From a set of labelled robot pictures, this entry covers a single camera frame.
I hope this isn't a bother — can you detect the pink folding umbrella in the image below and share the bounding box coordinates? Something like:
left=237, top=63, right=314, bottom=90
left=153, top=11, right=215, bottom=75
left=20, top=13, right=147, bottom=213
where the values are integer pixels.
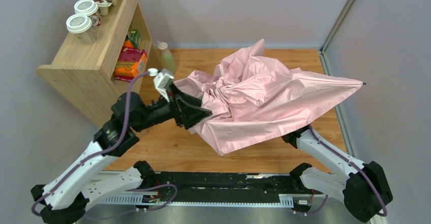
left=175, top=40, right=363, bottom=156

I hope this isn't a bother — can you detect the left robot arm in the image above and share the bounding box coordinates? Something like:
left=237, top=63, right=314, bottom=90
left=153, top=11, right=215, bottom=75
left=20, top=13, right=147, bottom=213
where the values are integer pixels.
left=31, top=84, right=212, bottom=223

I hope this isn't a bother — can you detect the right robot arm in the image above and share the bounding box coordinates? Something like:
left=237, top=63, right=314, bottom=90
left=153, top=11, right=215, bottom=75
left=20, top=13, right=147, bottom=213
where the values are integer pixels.
left=282, top=125, right=393, bottom=222

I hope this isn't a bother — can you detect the green squeeze bottle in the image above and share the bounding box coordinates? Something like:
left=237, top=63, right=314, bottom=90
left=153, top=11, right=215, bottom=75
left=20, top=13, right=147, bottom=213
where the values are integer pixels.
left=157, top=41, right=176, bottom=74

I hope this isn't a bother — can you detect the orange pink snack box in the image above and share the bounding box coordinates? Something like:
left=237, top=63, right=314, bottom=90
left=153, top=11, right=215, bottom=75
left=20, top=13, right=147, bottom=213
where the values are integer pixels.
left=113, top=46, right=147, bottom=82

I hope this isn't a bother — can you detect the green carton on shelf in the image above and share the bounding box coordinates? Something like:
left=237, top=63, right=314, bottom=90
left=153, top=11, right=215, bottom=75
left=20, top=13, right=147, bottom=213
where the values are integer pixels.
left=127, top=28, right=142, bottom=49

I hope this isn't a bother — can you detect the wooden shelf unit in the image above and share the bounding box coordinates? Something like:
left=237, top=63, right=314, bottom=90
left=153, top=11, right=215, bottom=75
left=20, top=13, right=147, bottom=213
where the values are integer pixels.
left=36, top=0, right=161, bottom=127

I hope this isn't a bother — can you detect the white lidded jar front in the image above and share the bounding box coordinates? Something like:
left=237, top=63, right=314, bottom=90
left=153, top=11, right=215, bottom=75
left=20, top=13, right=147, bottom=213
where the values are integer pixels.
left=66, top=14, right=97, bottom=44

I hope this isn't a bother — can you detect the white lidded jar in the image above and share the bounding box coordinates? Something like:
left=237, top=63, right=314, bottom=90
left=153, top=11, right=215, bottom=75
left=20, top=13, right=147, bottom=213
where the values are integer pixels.
left=66, top=14, right=97, bottom=44
left=74, top=0, right=101, bottom=26

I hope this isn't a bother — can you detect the white lidded jar rear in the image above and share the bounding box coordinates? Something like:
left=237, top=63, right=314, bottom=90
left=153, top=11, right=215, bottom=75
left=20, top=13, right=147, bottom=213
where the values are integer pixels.
left=74, top=0, right=101, bottom=26

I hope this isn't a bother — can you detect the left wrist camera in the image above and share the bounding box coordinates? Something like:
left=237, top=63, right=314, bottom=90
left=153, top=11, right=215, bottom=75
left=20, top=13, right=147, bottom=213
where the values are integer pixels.
left=147, top=68, right=174, bottom=102

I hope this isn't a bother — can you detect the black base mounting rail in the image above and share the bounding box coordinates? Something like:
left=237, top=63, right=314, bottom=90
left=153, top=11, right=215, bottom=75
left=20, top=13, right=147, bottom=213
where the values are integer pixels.
left=137, top=172, right=315, bottom=212

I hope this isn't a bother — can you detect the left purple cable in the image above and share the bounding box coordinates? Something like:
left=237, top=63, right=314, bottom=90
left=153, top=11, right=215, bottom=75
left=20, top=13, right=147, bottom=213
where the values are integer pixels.
left=30, top=70, right=178, bottom=217

